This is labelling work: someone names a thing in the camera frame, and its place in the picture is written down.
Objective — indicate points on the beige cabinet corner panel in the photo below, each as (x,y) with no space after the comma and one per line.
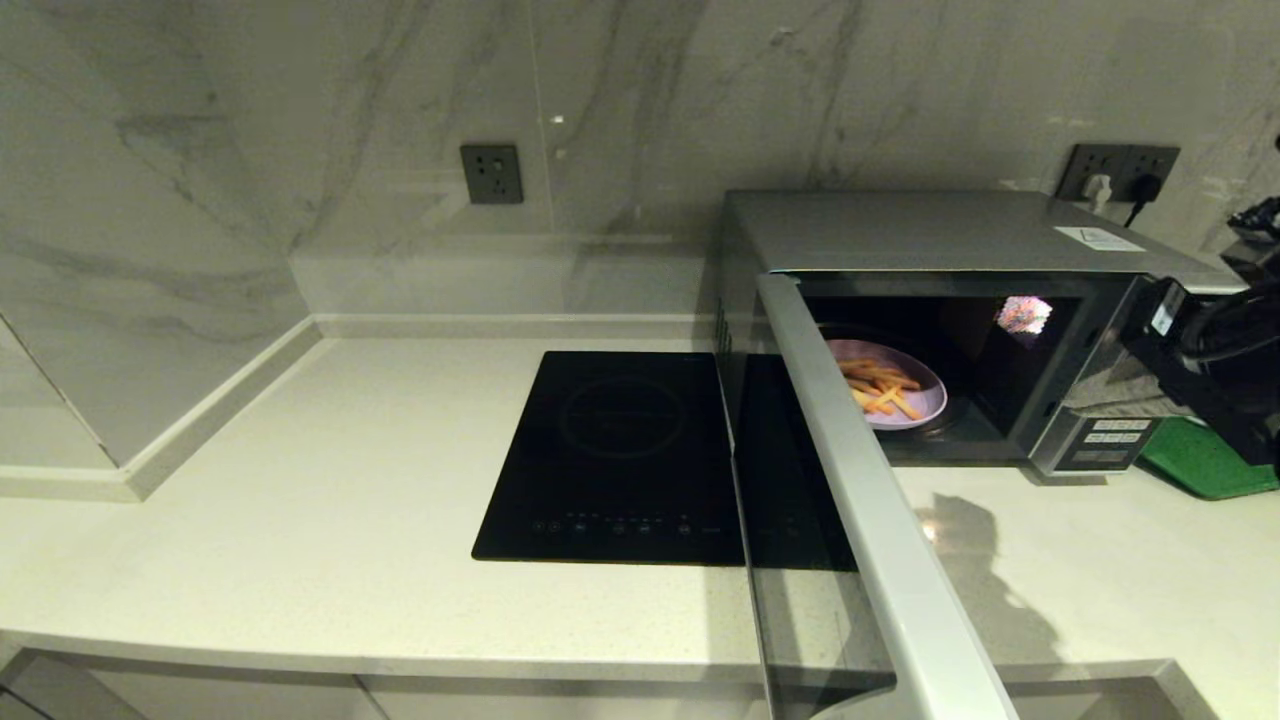
(50,695)

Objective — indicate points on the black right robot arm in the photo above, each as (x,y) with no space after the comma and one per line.
(1245,400)

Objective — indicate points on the beige cabinet door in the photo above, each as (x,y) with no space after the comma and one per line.
(230,700)
(560,705)
(1100,705)

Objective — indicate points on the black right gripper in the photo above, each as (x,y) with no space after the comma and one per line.
(1170,340)

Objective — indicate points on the grey wall socket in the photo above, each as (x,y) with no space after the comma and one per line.
(1078,165)
(1162,165)
(491,175)

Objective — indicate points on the black glass microwave door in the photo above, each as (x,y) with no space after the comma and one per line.
(880,520)

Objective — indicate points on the silver microwave oven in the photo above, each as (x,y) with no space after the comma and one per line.
(900,230)

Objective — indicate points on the purple plate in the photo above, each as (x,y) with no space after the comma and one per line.
(925,405)

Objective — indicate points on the green plastic tray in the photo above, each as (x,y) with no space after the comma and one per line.
(1200,470)

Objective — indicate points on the white power plug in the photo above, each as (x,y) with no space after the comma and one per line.
(1098,192)

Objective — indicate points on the black induction cooktop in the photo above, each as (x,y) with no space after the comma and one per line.
(610,470)

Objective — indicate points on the white sticker label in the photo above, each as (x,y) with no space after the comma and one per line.
(1098,239)

